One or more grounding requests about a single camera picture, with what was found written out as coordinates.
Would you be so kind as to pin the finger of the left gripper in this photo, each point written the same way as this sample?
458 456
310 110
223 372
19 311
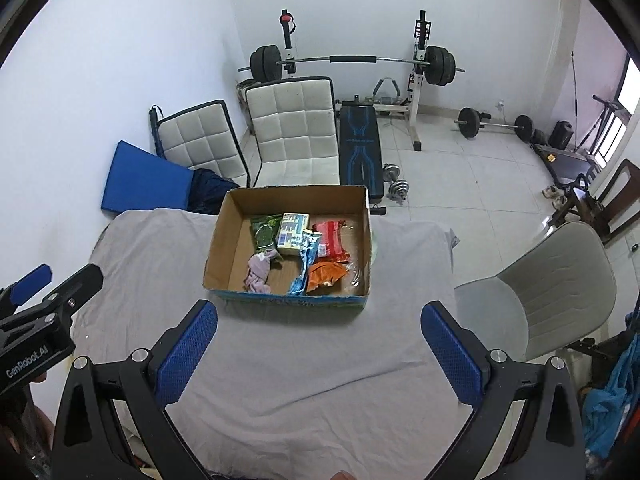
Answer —
74 293
20 292

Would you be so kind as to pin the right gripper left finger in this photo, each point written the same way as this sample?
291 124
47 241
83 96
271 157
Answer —
89 442

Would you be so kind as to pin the white padded chair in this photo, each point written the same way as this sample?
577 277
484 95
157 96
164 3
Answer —
295 128
200 137

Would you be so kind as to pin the white barbell rack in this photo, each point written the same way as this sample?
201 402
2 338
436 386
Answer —
415 81

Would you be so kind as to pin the green snack bag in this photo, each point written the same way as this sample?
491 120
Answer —
265 230

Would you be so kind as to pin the dark blue cloth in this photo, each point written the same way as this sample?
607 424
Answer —
207 192

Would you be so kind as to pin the grey table cloth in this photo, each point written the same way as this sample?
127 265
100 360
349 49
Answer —
288 392

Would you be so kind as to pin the blue plastic bag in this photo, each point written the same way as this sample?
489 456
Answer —
605 410

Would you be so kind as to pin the right white padded chair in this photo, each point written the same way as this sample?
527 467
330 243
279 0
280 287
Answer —
295 128

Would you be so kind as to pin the blue snack packet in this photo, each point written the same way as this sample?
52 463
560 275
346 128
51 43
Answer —
308 253

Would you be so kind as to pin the blue foam mat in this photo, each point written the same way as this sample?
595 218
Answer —
139 180

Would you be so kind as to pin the barbell on rack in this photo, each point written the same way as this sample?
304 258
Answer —
438 67

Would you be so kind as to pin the brown cardboard box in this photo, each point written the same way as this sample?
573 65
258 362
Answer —
232 244

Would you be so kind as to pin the black tripod stand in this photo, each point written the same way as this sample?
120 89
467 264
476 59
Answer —
602 110

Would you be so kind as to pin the barbell on floor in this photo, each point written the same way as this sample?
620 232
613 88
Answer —
471 121

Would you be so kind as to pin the yellow blue tissue pack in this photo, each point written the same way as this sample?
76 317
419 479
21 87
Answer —
290 233

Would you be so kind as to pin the dark wooden chair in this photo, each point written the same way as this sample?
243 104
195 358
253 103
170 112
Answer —
619 195

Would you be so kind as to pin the red snack pack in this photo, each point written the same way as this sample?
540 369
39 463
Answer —
330 246

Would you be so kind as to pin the left white padded chair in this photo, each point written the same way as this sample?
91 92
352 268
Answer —
200 137

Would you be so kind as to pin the grey plastic chair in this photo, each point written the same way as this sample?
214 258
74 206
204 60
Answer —
560 291

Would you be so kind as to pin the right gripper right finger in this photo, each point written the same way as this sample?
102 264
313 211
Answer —
547 441

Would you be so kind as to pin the lilac sock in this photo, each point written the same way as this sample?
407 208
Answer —
258 268

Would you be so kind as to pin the black blue weight bench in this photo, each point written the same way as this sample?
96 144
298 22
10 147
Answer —
359 151

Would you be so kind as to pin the orange snack bag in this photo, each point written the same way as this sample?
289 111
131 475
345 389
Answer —
325 274

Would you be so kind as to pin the black speaker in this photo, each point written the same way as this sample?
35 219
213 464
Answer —
562 133

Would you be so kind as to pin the chrome dumbbell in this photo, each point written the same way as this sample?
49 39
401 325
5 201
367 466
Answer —
398 189

